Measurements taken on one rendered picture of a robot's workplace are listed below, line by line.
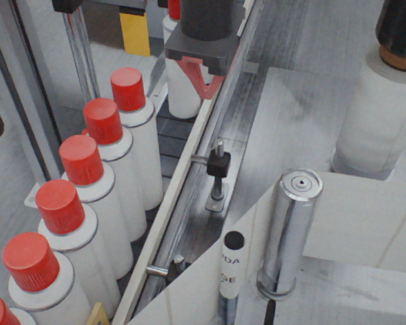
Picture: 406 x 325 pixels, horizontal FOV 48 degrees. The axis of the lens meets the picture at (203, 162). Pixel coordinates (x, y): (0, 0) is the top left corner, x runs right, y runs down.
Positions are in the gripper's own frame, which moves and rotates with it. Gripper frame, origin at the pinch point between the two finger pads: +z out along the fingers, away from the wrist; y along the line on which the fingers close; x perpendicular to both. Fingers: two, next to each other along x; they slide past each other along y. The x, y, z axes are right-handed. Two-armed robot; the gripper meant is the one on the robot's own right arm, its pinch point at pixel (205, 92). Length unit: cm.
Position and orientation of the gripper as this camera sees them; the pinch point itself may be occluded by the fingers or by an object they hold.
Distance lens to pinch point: 55.7
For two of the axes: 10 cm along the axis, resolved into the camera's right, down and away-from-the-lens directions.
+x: -9.6, -2.1, 1.7
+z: -0.1, 6.6, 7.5
